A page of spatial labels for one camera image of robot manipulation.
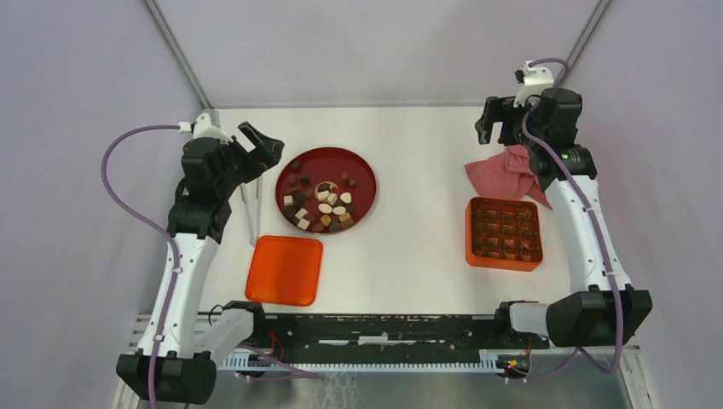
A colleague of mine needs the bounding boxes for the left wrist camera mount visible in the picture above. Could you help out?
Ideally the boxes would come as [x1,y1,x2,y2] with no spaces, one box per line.
[177,112,233,144]

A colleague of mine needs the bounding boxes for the orange compartment chocolate box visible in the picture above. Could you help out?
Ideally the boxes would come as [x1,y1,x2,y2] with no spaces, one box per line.
[465,197,544,272]

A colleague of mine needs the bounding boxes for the round dark red plate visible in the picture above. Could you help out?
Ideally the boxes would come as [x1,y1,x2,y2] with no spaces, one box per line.
[275,147,379,235]

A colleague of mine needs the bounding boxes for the metal serving tongs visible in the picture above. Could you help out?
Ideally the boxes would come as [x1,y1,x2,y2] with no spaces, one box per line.
[240,176,263,247]

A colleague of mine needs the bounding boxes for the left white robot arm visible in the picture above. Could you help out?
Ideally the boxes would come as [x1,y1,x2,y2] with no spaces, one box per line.
[101,115,285,408]

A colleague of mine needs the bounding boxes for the orange box lid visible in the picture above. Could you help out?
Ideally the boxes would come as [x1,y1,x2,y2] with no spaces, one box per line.
[245,235,323,307]

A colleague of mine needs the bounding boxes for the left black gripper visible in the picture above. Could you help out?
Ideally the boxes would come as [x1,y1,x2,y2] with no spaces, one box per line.
[216,122,284,197]

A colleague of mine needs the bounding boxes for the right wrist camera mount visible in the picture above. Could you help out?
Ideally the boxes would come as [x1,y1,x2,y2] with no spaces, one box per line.
[513,60,554,107]

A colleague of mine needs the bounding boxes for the pink cloth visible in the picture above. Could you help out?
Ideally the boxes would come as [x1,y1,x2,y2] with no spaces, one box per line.
[464,145,552,209]

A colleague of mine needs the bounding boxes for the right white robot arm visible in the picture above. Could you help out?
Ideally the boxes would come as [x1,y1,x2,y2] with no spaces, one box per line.
[475,88,653,349]

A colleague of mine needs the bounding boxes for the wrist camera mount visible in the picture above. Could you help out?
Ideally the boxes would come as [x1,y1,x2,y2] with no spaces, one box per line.
[513,60,554,107]
[177,112,233,144]

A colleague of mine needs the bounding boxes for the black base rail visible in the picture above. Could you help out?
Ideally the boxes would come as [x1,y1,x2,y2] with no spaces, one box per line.
[241,313,550,365]

